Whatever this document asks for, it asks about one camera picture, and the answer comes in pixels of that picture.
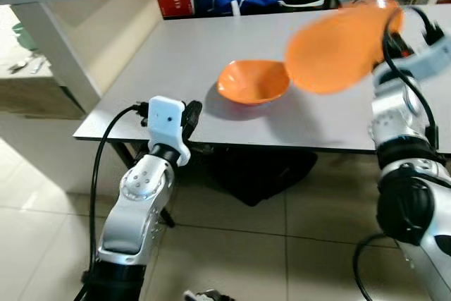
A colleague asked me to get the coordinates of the orange plate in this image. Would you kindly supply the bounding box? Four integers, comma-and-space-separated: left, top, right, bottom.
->
285, 0, 404, 95

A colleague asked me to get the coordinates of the orange bowl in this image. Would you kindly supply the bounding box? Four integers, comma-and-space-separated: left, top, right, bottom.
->
216, 60, 291, 106

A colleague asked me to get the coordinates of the black bag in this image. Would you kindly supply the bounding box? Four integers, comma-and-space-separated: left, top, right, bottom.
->
210, 147, 318, 207

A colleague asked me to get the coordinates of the black white shoe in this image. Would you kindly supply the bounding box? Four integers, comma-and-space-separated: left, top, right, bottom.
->
280, 0, 329, 10

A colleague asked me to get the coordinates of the grey robot foot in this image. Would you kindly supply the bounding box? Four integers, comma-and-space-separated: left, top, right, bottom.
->
185, 289, 228, 301

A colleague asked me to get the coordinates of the metal cutlery piece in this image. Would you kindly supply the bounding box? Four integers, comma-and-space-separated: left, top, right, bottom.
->
7, 57, 47, 77

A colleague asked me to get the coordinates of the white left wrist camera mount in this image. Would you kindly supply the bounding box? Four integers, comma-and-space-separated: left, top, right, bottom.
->
147, 96, 190, 167

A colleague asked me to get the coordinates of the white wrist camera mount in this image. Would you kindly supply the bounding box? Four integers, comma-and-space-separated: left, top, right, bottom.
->
393, 32, 451, 80
147, 96, 190, 167

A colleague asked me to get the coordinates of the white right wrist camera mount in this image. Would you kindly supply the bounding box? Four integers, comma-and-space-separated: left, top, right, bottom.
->
393, 32, 451, 80

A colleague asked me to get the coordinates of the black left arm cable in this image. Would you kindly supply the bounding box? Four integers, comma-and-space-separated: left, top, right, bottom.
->
87, 102, 150, 284

